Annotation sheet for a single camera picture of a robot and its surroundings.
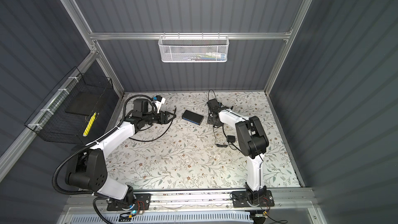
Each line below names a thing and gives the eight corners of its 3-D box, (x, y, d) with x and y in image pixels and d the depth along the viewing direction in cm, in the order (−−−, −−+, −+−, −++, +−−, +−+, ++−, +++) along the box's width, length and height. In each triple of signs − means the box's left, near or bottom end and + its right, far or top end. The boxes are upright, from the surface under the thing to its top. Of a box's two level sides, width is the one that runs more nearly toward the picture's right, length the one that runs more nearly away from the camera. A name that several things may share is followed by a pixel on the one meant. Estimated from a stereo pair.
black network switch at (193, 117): (182, 118, 107) (181, 116, 105) (186, 111, 111) (186, 109, 109) (199, 125, 104) (199, 123, 102) (203, 118, 108) (203, 115, 105)
